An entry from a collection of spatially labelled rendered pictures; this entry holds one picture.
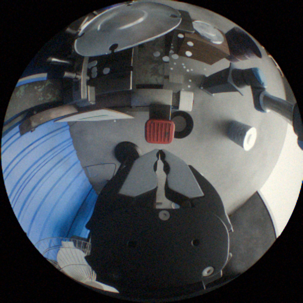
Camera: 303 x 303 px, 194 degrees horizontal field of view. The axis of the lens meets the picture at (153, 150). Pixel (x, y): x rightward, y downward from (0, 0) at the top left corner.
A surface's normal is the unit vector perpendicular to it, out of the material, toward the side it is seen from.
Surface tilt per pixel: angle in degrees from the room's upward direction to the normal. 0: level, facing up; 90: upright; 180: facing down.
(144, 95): 0
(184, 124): 0
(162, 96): 0
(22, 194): 90
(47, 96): 90
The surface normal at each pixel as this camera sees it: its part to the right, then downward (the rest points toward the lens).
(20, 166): 1.00, 0.05
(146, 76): -0.05, 0.48
